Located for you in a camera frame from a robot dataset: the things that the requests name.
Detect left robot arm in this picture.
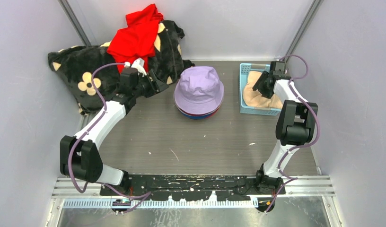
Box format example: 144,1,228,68
60,67,169,195

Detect black floral plush blanket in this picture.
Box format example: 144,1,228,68
47,20,194,115

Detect blue bucket hat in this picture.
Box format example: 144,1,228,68
182,113,215,120

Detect beige bucket hat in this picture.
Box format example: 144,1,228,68
242,71,283,109

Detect red cloth on blanket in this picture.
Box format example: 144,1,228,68
107,4,164,71

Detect lilac bucket hat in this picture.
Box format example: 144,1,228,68
174,66,224,114

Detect dark red hat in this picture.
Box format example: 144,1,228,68
175,104,221,117

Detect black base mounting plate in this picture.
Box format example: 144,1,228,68
100,173,285,201

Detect aluminium rail frame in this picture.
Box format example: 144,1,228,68
51,177,335,209

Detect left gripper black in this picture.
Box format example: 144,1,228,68
132,70,167,98

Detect light blue plastic basket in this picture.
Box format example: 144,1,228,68
239,63,281,116

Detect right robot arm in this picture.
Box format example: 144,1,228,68
253,61,318,194

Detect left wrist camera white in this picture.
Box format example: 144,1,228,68
131,58,147,76

